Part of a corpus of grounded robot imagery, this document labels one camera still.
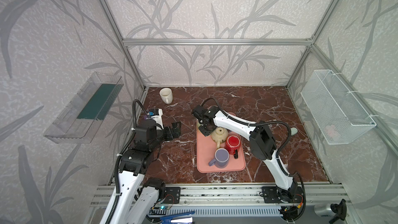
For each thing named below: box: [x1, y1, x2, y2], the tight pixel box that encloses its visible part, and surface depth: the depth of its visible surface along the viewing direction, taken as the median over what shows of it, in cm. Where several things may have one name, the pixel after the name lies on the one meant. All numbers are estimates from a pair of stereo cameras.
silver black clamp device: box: [314, 198, 347, 224], surface depth 61 cm
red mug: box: [225, 134, 241, 160], surface depth 84 cm
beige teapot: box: [210, 126, 229, 150], surface depth 88 cm
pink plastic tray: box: [195, 120, 246, 174], surface depth 85 cm
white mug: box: [159, 87, 173, 105], surface depth 107 cm
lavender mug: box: [208, 148, 230, 169], surface depth 81 cm
